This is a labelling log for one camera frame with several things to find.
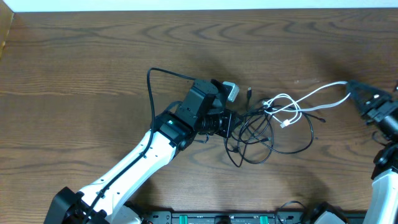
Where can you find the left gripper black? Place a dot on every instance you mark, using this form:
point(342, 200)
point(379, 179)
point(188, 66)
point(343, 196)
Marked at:
point(228, 123)

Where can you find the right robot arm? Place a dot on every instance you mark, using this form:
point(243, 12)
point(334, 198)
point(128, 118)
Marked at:
point(383, 206)

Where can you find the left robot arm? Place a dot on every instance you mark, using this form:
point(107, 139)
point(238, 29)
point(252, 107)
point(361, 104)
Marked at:
point(203, 111)

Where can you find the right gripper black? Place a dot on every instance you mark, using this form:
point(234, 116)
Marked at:
point(376, 109)

